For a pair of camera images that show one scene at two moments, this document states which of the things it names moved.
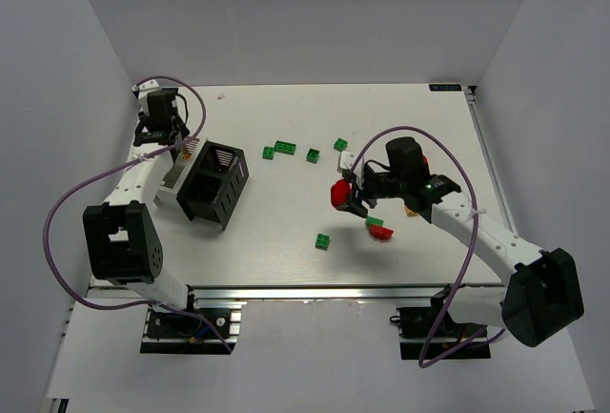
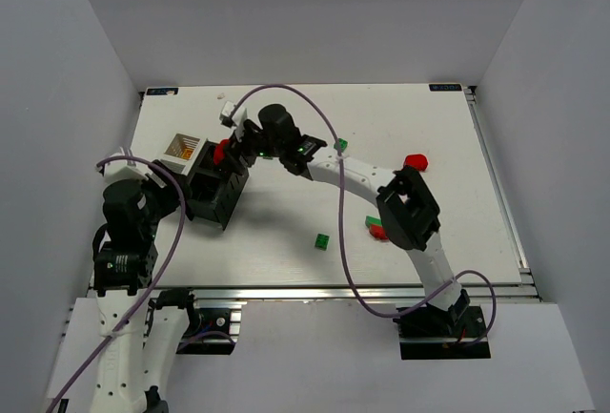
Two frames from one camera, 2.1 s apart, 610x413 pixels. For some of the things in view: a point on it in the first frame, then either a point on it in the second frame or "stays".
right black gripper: x=360 y=192 to x=242 y=144
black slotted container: x=213 y=188 stays
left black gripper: x=159 y=134 to x=186 y=189
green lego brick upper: x=340 y=144 stays
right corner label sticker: x=445 y=88 stays
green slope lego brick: x=375 y=220 stays
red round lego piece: x=338 y=192 to x=219 y=151
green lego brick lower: x=322 y=241 stays
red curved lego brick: x=380 y=232 stays
